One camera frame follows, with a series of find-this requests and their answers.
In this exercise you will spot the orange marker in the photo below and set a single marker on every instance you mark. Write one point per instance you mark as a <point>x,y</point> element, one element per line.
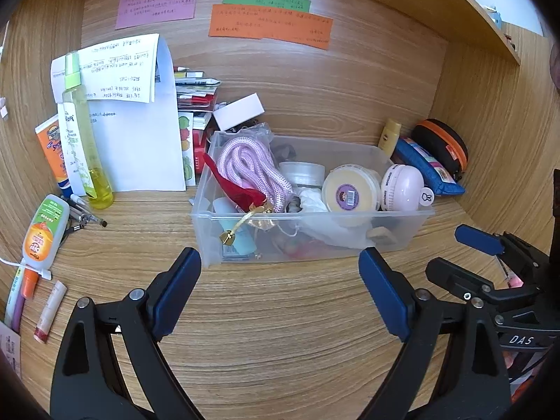
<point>28,286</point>

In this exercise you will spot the red box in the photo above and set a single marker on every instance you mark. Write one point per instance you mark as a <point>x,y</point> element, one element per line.
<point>200,148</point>

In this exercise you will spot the purple pen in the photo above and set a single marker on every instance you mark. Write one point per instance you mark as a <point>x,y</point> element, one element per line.
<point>17,313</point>

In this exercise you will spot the pink round case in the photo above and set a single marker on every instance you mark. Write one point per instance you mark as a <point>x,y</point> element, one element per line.
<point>404,188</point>

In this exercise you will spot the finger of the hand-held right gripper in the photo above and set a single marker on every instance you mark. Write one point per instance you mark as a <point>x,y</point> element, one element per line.
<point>479,238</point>
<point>450,273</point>

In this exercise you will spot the small colourful trinket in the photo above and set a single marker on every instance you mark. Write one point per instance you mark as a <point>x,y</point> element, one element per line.
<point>294,246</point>

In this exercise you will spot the small white box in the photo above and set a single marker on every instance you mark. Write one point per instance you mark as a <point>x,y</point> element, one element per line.
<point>238,111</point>

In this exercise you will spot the yellow-green spray bottle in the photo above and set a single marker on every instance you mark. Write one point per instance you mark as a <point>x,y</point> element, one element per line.
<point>81,140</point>

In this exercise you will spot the translucent round box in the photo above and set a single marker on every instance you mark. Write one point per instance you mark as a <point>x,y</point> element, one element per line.
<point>302,173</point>

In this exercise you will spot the stack of flat packets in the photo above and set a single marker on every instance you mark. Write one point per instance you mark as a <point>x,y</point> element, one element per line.
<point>197,89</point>

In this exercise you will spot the black orange zip case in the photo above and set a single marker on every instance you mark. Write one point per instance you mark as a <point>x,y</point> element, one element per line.
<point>442,144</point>

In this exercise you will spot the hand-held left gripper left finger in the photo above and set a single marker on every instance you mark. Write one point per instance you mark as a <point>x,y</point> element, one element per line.
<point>175,291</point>

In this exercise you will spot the green orange squeeze bottle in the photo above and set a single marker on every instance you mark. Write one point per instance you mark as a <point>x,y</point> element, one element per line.
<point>43,236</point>

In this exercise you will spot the striped red cloth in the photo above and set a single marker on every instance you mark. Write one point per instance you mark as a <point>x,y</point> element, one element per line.
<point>525,367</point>

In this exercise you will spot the handwritten white paper sheet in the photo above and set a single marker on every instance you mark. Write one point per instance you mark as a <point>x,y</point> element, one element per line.
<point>113,72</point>

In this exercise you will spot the beige tape roll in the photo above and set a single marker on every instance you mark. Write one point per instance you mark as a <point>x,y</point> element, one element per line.
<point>381,236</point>

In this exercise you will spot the small yellow bottle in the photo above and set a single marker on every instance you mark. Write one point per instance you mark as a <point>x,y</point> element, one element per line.
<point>389,138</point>

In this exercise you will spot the cream round container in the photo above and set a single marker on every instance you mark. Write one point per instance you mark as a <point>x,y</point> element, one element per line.
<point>350,192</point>

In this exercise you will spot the clear plastic wrapper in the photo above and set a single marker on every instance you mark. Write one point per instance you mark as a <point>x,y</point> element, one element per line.
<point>258,133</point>

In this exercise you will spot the wooden shelf board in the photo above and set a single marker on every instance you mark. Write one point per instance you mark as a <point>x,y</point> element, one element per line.
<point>485,13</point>

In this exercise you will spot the wooden desktop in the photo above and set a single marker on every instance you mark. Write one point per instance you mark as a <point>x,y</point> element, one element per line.
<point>284,341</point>

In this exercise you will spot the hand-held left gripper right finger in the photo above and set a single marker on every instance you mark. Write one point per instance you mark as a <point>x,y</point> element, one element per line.
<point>385,293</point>

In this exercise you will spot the blue pencil case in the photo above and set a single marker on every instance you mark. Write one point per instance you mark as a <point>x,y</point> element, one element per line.
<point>431,170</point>

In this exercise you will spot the large white folded paper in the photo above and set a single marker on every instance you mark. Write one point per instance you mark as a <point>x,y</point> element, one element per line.
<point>140,148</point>

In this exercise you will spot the fruit-printed white box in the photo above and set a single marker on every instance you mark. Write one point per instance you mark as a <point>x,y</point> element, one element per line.
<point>186,148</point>

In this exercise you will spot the pink lip balm tube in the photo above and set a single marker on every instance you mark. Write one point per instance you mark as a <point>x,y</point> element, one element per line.
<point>50,310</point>

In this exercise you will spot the light blue small bottle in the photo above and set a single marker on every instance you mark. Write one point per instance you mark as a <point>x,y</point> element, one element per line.
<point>238,240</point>

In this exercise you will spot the orange paper note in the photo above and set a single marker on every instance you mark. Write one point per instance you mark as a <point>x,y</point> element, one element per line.
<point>271,26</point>

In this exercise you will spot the orange sunscreen tube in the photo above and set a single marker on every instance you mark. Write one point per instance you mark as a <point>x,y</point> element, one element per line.
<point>50,153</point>

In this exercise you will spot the pink paper note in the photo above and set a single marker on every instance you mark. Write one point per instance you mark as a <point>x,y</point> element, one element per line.
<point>157,2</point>

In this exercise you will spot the clear plastic bin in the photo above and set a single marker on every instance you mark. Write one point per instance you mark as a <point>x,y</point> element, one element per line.
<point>332,256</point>

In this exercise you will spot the printed white paper card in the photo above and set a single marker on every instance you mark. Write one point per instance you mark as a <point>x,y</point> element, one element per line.
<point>8,350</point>

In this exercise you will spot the white black pen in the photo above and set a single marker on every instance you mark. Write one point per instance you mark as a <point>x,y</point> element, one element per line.
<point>78,200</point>

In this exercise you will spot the red velvet pouch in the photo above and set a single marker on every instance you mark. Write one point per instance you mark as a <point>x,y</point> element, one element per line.
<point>227,183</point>

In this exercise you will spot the green paper note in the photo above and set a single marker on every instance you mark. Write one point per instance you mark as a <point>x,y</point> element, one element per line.
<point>267,1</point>

